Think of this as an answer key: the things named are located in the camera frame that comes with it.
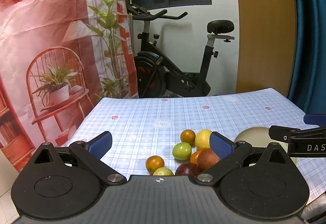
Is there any printed backdrop cloth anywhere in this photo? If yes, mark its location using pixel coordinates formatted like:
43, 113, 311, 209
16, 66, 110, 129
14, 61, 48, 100
0, 0, 139, 173

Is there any black exercise bike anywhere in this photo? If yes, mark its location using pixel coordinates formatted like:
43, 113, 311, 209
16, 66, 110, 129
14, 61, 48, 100
126, 0, 235, 99

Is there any wooden door panel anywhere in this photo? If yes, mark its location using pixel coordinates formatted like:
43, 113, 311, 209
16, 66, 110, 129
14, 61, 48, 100
233, 0, 297, 96

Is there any small orange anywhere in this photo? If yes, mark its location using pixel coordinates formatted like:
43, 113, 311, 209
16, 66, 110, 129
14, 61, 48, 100
180, 129, 196, 145
190, 151, 202, 164
146, 155, 165, 173

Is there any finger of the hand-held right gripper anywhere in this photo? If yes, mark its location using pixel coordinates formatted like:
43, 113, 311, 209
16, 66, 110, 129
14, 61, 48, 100
304, 113, 326, 126
269, 125, 326, 158

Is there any red apple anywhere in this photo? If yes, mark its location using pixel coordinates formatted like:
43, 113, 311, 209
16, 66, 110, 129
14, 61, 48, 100
197, 149, 221, 172

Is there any yellow lemon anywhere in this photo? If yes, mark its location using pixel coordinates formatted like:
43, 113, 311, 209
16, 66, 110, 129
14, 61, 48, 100
195, 130, 213, 151

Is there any dark purple mangosteen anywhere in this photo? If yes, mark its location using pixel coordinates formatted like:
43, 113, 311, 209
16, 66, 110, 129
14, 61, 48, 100
175, 162, 202, 177

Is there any beige round plate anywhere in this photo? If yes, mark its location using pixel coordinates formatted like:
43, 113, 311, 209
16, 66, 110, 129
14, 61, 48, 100
234, 128, 298, 166

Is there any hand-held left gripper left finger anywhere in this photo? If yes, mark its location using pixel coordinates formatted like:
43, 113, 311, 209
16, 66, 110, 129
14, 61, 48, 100
33, 131, 127, 185

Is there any green round fruit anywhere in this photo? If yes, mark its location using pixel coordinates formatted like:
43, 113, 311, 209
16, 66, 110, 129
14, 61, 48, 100
153, 167, 174, 177
172, 142, 192, 161

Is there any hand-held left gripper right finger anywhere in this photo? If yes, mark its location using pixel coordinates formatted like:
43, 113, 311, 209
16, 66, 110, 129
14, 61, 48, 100
195, 131, 293, 186

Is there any blue curtain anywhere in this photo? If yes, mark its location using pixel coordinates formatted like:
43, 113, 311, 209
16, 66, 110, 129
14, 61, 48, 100
286, 0, 326, 115

